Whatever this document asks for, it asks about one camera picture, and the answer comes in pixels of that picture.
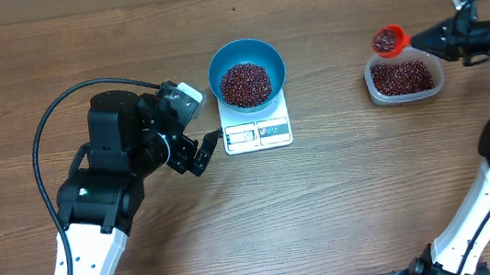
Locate red scoop with blue handle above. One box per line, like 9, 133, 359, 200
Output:
371, 24, 411, 59

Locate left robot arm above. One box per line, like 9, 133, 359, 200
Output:
54, 81, 222, 275

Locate blue metal bowl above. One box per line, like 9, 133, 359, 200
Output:
208, 39, 287, 113

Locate white digital kitchen scale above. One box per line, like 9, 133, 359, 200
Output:
218, 91, 293, 155

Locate red beans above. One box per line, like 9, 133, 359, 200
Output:
214, 23, 436, 116

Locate clear plastic container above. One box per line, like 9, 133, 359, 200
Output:
364, 47, 445, 106

